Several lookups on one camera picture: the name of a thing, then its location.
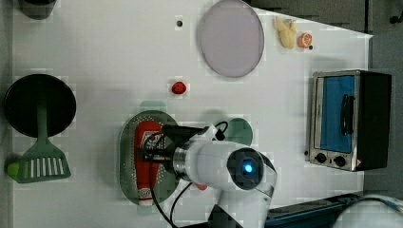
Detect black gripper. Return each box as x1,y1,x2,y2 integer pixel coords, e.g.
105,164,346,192
146,124,202,173

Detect red plush ketchup bottle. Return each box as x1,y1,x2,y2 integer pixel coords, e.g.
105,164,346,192
134,121,161,206

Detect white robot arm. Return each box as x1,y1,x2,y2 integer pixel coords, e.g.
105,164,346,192
139,124,277,228

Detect green oval strainer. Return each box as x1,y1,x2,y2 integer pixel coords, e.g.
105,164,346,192
119,101,179,216

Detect plush strawberry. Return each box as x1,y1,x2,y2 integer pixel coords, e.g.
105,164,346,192
194,183,207,191

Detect small red plush fruit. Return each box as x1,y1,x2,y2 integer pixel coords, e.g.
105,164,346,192
171,82,187,95

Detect green mug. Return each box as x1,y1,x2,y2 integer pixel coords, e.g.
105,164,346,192
216,118,253,145

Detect green slotted spatula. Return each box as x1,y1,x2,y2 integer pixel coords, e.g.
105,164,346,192
6,104,71,183

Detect lilac round plate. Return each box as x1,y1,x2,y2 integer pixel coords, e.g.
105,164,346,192
199,0,264,78

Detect large black cylinder container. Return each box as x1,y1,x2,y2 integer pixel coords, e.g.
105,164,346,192
4,74,76,138

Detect plush banana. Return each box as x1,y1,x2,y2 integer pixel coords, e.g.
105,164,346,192
276,17,297,49

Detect plush orange slice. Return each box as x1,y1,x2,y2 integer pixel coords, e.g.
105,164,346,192
297,33,313,48

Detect small black cylinder container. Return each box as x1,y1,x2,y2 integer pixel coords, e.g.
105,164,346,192
18,0,57,20

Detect black toaster oven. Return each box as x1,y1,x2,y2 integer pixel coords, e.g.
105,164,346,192
308,70,392,172

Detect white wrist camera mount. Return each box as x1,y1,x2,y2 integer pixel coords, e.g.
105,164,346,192
195,125,225,141

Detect blue metal frame rail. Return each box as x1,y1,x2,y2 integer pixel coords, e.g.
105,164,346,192
265,194,361,228

